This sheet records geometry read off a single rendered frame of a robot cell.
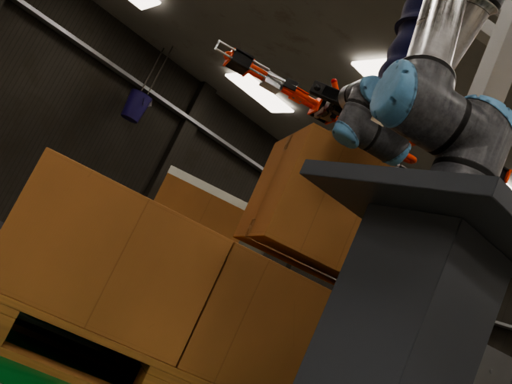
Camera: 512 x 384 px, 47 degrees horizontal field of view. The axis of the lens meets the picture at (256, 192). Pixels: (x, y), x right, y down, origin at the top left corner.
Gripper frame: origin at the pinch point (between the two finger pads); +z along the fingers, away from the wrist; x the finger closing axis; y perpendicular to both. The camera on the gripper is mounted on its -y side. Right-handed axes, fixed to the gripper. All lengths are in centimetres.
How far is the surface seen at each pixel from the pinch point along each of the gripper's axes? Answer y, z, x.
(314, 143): -2.1, -18.7, -18.7
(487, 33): 160, 181, 195
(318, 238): 12, -20, -45
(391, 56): 17.4, -1.2, 31.1
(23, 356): -52, -21, -110
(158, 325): -23, -21, -89
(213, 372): -2, -21, -95
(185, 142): 85, 879, 149
